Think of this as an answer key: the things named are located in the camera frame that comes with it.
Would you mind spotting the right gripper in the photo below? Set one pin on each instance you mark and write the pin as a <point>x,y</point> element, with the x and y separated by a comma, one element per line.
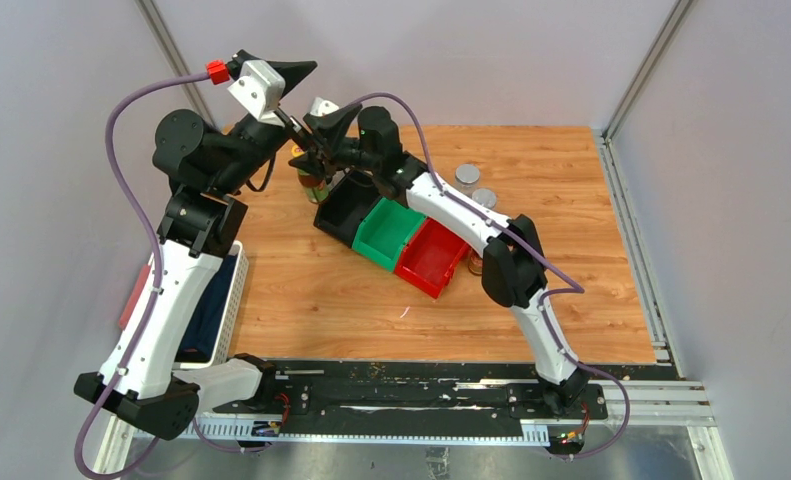
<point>316,160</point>

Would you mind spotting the right corner aluminium post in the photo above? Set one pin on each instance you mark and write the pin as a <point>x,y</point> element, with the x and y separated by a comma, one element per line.
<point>664,37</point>

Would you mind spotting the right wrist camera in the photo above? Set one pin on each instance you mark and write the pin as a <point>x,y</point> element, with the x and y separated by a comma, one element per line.
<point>321,107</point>

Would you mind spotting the blue spice jar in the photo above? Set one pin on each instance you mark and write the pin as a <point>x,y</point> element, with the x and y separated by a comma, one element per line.
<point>467,176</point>

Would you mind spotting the white laundry basket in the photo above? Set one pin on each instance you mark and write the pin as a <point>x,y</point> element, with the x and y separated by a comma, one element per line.
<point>231,309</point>

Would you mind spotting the green storage bin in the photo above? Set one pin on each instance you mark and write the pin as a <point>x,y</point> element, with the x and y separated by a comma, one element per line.
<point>385,231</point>

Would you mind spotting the green label sauce bottle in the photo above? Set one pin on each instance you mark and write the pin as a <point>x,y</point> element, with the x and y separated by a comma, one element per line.
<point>314,186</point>

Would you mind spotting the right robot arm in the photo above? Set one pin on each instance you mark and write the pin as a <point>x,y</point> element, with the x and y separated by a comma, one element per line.
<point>366,139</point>

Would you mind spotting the black storage bin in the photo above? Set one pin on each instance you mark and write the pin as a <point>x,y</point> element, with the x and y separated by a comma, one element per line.
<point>349,202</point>

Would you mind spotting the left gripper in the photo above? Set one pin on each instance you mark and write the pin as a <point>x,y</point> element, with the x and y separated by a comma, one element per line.
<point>330,126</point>

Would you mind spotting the left corner aluminium post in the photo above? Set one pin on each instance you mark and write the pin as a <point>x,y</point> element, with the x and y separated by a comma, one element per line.
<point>164,38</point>

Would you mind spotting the pink cloth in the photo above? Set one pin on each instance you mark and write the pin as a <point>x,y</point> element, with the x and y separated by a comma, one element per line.
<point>134,296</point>

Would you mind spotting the aluminium frame rail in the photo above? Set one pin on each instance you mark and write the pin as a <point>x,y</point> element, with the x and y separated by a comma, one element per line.
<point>639,403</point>

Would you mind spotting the red storage bin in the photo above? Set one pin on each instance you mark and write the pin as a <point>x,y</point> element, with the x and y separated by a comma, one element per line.
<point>430,258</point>

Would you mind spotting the navy cloth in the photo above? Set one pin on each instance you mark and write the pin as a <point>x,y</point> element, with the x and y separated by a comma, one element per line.
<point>199,340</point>

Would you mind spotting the white spice jar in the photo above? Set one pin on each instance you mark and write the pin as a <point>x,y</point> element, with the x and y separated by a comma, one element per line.
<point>485,197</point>

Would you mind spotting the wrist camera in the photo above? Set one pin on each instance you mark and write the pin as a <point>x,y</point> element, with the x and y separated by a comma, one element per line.
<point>258,89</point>
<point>321,107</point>

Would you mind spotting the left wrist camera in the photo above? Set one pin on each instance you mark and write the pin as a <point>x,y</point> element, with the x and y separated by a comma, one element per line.
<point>258,89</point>

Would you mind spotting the red label sauce bottle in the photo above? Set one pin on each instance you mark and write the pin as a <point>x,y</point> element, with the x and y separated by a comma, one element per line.
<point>475,263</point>

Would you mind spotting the corner aluminium post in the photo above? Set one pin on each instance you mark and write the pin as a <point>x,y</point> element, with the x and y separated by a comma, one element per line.
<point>664,37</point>
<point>164,38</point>

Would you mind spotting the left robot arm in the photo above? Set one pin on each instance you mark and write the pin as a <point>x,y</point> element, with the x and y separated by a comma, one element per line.
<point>139,381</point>

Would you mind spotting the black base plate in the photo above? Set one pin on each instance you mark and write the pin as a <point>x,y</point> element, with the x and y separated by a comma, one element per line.
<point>415,399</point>

